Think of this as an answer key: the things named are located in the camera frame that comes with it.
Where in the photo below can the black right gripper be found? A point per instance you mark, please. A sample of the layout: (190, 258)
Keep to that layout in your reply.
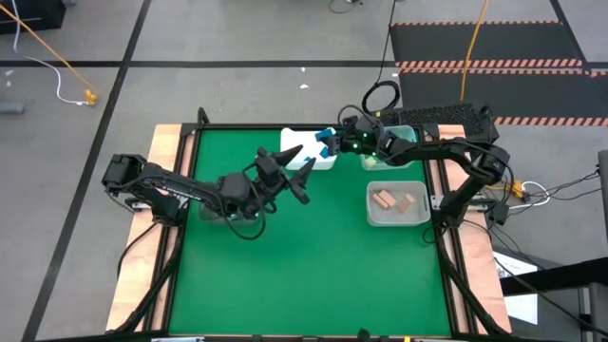
(361, 140)

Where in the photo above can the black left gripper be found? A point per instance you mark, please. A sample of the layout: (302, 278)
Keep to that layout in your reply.
(268, 178)

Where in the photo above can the yellow block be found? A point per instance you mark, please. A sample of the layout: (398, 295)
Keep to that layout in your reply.
(370, 162)

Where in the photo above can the long peach wooden block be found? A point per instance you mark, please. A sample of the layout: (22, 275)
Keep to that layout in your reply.
(404, 205)

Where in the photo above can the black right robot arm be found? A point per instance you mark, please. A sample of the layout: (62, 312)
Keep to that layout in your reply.
(475, 152)

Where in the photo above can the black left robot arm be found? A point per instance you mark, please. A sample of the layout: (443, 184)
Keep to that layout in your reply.
(166, 187)

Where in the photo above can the white plastic bin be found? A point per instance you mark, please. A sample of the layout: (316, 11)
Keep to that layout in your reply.
(292, 138)

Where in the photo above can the clear plastic bin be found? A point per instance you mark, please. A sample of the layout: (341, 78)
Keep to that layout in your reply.
(407, 131)

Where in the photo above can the smoky translucent plastic bin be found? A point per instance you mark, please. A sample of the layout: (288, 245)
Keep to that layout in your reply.
(207, 214)

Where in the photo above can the green table mat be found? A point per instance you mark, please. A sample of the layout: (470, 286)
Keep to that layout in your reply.
(309, 266)

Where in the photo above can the frosted translucent plastic bin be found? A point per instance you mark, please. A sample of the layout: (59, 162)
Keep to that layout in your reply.
(418, 214)

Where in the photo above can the black power adapter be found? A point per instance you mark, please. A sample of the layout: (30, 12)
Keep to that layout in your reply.
(499, 214)

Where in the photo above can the yellow plug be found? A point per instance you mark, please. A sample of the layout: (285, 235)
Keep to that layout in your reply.
(90, 98)
(515, 187)

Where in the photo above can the black hazard-striped floor mat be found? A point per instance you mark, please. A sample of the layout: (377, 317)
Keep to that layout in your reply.
(513, 43)

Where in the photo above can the white paper sheet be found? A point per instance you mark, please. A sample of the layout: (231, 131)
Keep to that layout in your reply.
(520, 304)

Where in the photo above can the black bar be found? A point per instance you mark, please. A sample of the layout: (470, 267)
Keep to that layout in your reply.
(560, 275)

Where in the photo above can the grey flat object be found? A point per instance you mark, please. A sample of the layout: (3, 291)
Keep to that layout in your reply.
(12, 108)

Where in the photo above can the black box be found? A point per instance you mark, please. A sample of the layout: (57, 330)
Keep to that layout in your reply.
(33, 14)

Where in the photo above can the black metal table frame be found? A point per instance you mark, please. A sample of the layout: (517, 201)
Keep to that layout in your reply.
(237, 126)

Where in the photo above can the grey post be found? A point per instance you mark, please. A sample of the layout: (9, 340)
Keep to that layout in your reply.
(603, 190)

